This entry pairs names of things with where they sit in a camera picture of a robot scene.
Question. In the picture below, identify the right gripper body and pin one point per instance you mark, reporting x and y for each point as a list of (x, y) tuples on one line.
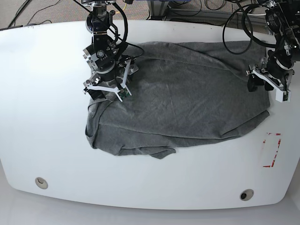
[(111, 79)]

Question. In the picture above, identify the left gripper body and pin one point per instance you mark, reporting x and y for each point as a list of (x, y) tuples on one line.
[(275, 73)]

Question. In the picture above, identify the grey t-shirt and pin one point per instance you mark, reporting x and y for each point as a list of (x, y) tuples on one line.
[(183, 95)]

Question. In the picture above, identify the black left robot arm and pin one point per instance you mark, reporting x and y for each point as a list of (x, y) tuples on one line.
[(283, 19)]

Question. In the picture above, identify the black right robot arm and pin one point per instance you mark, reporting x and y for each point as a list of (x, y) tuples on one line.
[(108, 25)]

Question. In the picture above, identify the red tape marking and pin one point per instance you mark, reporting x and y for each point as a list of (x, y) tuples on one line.
[(270, 148)]

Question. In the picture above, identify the left table grommet hole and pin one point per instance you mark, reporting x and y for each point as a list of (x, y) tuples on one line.
[(41, 183)]

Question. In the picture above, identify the table grommet hole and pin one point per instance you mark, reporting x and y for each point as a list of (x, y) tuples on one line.
[(41, 183), (246, 195)]

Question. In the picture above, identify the right table grommet hole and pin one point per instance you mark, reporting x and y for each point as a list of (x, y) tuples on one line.
[(246, 195)]

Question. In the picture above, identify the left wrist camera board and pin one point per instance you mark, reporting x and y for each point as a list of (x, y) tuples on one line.
[(286, 96)]

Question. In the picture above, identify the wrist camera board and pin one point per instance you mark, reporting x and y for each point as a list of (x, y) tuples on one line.
[(286, 96), (123, 93)]

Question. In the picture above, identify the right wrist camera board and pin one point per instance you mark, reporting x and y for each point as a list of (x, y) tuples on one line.
[(123, 93)]

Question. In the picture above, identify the aluminium frame post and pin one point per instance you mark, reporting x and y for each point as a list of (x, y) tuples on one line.
[(158, 9)]

